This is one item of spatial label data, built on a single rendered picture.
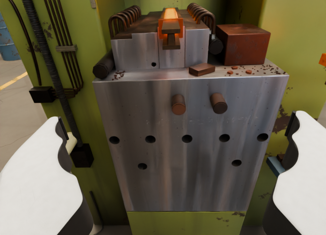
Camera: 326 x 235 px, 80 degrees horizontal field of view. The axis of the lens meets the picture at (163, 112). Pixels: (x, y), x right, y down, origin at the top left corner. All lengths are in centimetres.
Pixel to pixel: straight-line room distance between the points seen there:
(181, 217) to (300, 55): 60
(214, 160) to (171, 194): 18
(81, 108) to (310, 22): 70
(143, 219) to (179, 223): 12
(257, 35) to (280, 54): 21
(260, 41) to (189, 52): 14
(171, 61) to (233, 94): 14
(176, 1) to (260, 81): 57
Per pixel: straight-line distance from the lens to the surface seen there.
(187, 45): 43
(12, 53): 495
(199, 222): 75
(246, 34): 45
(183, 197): 63
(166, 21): 39
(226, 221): 76
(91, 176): 93
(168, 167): 53
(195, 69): 40
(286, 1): 62
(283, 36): 64
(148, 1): 90
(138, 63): 44
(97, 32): 59
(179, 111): 37
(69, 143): 74
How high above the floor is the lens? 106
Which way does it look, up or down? 32 degrees down
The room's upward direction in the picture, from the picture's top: 3 degrees counter-clockwise
